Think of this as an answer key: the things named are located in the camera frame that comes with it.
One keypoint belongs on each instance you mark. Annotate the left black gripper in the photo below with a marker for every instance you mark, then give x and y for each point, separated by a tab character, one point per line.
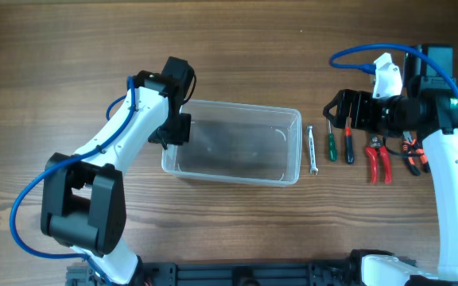
179	128

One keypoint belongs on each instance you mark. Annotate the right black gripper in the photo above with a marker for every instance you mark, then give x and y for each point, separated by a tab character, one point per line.
356	110

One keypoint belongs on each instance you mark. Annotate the green handled screwdriver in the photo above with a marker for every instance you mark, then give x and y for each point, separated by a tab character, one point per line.
332	152

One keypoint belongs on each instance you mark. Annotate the black red handled screwdriver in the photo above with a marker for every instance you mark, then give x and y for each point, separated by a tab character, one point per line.
348	152

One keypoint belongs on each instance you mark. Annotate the red handled snips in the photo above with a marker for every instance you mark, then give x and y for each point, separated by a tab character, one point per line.
376	150

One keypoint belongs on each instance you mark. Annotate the silver combination wrench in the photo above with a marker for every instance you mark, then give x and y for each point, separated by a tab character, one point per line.
312	155

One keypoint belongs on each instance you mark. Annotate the clear plastic container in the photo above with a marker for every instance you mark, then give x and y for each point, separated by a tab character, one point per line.
239	144

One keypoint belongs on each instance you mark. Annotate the orange black needle-nose pliers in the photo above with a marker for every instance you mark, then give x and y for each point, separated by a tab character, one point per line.
413	150

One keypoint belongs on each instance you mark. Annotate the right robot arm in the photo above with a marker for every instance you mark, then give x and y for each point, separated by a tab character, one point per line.
414	90

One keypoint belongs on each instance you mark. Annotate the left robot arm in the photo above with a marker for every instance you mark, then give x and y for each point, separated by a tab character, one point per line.
83	202

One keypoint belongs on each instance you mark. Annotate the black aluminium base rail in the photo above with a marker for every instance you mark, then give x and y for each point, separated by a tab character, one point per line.
313	273

